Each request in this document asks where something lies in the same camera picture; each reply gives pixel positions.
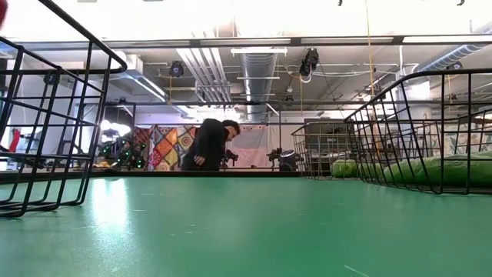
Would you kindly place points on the black background robot arm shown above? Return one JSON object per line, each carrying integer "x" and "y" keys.
{"x": 230, "y": 157}
{"x": 274, "y": 154}

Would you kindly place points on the black background frame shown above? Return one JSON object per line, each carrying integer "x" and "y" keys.
{"x": 280, "y": 134}

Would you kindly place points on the robot with green lights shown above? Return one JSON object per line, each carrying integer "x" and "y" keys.
{"x": 123, "y": 152}

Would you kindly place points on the person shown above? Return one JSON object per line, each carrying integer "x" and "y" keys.
{"x": 209, "y": 146}

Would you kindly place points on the silver ventilation duct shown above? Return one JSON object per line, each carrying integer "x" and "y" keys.
{"x": 258, "y": 69}

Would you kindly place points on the black hanging camera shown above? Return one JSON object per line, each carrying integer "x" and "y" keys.
{"x": 309, "y": 61}

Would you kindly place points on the colourful patchwork quilt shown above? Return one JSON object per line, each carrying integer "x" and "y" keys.
{"x": 167, "y": 148}

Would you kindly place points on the floral patterned cloth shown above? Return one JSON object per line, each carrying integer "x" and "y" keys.
{"x": 457, "y": 140}

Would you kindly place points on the grey ribbed duct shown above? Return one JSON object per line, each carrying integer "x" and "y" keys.
{"x": 453, "y": 54}

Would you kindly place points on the green plastic cucumber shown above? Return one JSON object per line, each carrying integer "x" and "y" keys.
{"x": 455, "y": 171}

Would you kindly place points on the overhead rig beam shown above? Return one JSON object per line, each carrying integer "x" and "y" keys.
{"x": 296, "y": 40}

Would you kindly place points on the green plastic lime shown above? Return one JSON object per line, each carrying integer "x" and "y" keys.
{"x": 365, "y": 172}

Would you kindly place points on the pink cloth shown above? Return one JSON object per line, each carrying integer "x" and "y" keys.
{"x": 251, "y": 146}

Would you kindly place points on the black cylinder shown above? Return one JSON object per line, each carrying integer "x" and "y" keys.
{"x": 288, "y": 161}

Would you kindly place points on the white fluorescent light fixture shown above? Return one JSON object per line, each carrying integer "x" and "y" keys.
{"x": 257, "y": 51}

